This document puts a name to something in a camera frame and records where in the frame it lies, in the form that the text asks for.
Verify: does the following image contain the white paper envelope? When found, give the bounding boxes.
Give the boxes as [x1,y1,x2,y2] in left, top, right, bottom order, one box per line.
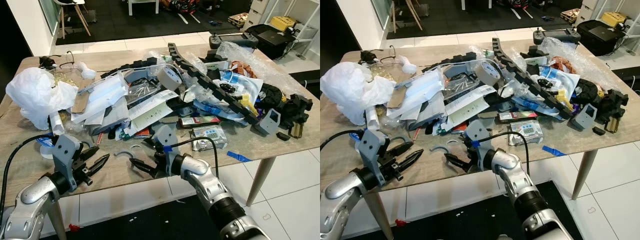
[127,90,178,136]
[445,85,496,131]

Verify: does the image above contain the grey tape roll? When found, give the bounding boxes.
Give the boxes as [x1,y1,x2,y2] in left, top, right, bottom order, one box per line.
[157,66,183,92]
[474,61,502,87]

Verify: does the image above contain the blue tape strip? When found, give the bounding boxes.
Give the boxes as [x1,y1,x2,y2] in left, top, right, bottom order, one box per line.
[542,145,568,157]
[226,150,253,163]

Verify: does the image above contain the white chair wooden legs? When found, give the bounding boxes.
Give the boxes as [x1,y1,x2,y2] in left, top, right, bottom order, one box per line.
[389,0,424,32]
[52,0,93,40]

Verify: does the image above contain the black earphone cable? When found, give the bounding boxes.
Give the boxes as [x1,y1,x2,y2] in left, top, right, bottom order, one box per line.
[39,50,76,71]
[359,45,398,66]

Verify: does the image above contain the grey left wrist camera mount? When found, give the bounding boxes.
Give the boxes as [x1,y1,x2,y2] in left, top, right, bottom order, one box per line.
[52,134,83,193]
[359,129,391,187]

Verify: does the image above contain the coiled black cable chain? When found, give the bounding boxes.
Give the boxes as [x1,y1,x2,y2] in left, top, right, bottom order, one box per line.
[259,82,287,112]
[575,78,603,107]

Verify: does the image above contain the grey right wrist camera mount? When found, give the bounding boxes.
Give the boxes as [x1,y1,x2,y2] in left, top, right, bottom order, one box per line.
[465,119,495,171]
[151,124,182,176]

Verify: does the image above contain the brown cardboard piece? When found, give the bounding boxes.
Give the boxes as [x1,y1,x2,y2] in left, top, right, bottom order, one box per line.
[71,89,92,114]
[387,84,407,109]

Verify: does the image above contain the white paper tube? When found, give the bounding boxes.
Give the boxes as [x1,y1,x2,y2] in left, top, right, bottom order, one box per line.
[366,107,382,132]
[49,112,66,136]

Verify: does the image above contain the small white crumpled wad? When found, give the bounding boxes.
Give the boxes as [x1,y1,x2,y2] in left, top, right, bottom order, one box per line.
[395,56,418,76]
[75,61,97,80]

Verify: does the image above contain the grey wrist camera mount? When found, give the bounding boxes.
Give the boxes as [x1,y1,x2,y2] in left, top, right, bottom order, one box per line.
[359,129,391,187]
[465,119,495,171]
[52,134,83,193]
[151,124,182,176]

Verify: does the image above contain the long black cable chain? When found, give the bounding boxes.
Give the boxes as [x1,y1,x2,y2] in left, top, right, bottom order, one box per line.
[491,37,573,121]
[167,42,261,126]

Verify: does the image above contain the black floor rug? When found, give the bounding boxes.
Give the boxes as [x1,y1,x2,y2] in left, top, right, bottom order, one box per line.
[42,194,236,240]
[390,180,586,240]

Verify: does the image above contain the black printer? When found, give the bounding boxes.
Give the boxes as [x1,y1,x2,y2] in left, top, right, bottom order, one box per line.
[576,19,627,57]
[245,24,297,60]

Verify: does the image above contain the blue white pouch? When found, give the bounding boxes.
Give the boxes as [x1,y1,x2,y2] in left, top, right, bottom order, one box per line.
[537,65,582,103]
[220,70,264,108]

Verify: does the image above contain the clear bubble wrap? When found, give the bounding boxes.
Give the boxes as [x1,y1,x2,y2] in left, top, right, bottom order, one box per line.
[215,41,296,91]
[540,36,616,86]

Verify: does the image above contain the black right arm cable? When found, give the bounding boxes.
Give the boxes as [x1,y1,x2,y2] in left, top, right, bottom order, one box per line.
[482,131,532,176]
[170,136,221,178]

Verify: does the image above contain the yellow crate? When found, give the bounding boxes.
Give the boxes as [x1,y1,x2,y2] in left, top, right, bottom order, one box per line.
[270,16,297,31]
[600,11,629,27]

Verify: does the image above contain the blue face mask pack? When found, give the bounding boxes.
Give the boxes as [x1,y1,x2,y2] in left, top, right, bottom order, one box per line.
[77,75,130,123]
[395,70,447,120]

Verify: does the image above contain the white stool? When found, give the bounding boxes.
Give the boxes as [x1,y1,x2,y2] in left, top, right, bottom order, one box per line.
[127,0,161,16]
[460,0,493,11]

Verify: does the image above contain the packaged digital timer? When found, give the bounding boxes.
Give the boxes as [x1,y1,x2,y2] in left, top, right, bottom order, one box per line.
[507,120,544,146]
[191,125,228,151]

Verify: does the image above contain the black floor mat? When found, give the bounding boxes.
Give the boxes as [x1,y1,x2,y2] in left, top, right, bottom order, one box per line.
[55,0,251,46]
[387,0,568,41]

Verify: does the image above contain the grey printed plastic part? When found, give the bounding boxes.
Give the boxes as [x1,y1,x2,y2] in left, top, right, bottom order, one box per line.
[569,104,597,132]
[255,109,282,136]

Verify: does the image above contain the grey remote controller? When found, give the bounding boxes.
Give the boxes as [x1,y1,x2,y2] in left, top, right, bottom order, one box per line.
[209,32,260,50]
[532,27,582,46]

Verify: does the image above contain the black part with gold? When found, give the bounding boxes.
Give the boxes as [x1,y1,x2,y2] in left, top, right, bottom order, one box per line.
[597,89,630,133]
[280,94,313,138]

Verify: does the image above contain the white shelf unit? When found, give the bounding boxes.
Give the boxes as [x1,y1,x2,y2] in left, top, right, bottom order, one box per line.
[577,0,640,28]
[248,0,321,38]

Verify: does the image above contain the crumpled white plastic bag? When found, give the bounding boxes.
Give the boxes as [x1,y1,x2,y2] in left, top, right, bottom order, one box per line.
[5,67,78,131]
[321,62,396,126]

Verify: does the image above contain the black pack colourful label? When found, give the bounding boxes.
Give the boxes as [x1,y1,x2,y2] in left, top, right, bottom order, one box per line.
[179,116,221,129]
[496,111,537,124]

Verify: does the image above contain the orange brown coil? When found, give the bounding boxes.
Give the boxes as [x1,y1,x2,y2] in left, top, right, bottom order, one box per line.
[231,60,257,79]
[549,56,575,74]

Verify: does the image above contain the tapered wooden table leg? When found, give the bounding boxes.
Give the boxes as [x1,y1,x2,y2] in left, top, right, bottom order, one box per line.
[571,148,599,201]
[246,156,277,207]
[46,200,68,240]
[362,192,392,240]

